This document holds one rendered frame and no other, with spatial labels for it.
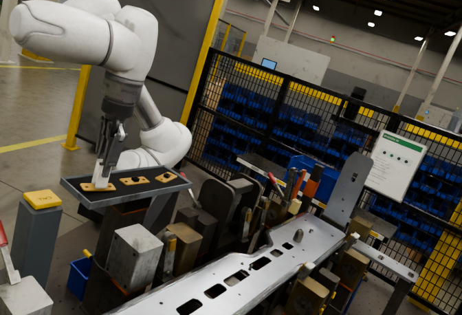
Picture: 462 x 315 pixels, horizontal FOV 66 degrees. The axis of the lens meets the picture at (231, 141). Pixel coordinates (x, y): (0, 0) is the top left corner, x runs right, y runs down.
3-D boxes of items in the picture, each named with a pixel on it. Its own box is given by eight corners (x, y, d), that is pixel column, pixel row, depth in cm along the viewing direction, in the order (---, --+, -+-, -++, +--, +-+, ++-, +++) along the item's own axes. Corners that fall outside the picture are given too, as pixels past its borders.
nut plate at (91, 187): (83, 191, 88) (84, 187, 87) (79, 183, 90) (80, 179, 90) (116, 190, 93) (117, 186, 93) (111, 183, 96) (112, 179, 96)
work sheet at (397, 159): (400, 203, 176) (428, 146, 168) (357, 182, 188) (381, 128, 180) (401, 202, 178) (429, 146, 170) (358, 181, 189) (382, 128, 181)
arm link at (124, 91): (113, 77, 78) (107, 102, 79) (150, 84, 84) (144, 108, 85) (100, 67, 84) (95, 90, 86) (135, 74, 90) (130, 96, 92)
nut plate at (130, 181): (126, 186, 99) (126, 181, 98) (118, 179, 101) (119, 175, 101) (150, 183, 105) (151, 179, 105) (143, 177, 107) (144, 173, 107)
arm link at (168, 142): (150, 170, 164) (184, 142, 174) (168, 179, 152) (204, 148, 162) (47, 9, 126) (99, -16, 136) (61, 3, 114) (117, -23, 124)
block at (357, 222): (337, 294, 164) (369, 227, 155) (322, 284, 168) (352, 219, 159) (343, 288, 171) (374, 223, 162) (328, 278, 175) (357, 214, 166)
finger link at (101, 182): (111, 162, 90) (112, 164, 90) (105, 187, 92) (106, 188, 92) (100, 162, 88) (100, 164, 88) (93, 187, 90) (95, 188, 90)
